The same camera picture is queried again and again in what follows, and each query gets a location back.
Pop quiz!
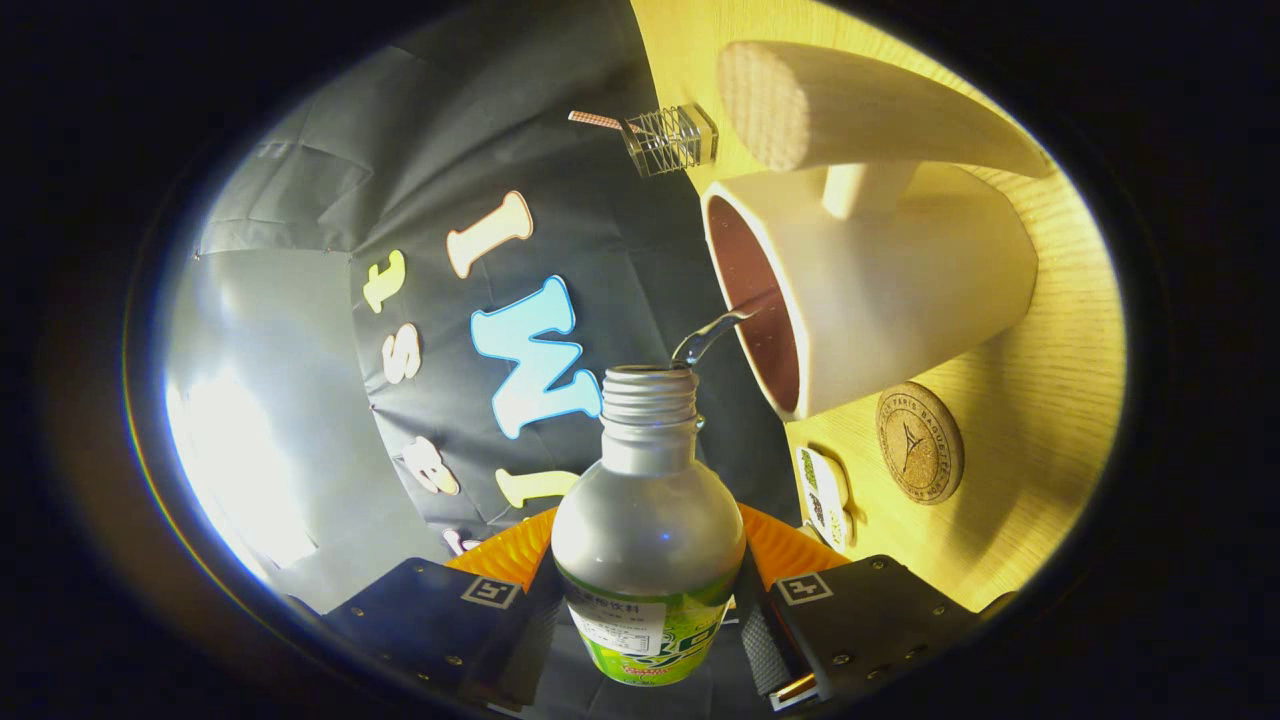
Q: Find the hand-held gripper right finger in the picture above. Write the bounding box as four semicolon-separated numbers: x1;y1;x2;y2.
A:
733;503;986;713

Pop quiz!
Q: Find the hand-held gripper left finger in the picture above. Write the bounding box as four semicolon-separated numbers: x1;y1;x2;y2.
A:
316;507;568;713

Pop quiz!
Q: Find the round cork coaster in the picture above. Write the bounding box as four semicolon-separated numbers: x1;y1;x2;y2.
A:
876;382;966;506

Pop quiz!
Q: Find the silver green label bottle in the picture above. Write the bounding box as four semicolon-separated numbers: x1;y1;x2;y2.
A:
551;365;748;688

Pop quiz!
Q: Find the clear poured juice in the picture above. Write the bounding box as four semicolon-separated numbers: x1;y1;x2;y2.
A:
672;300;766;369

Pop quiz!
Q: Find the cream cup with wooden handle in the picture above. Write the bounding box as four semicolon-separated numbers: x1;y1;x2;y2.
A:
700;40;1056;421

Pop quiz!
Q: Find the small white dish green garnish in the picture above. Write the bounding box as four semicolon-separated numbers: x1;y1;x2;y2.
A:
795;445;857;556

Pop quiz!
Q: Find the wooden table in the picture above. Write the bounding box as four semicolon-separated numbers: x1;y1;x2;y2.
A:
630;0;1129;613

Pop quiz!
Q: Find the black backdrop cloth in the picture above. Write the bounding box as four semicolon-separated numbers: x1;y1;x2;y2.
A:
195;0;801;720

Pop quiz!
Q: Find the gold wire basket holder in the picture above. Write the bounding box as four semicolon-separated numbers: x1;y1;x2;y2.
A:
620;102;719;179

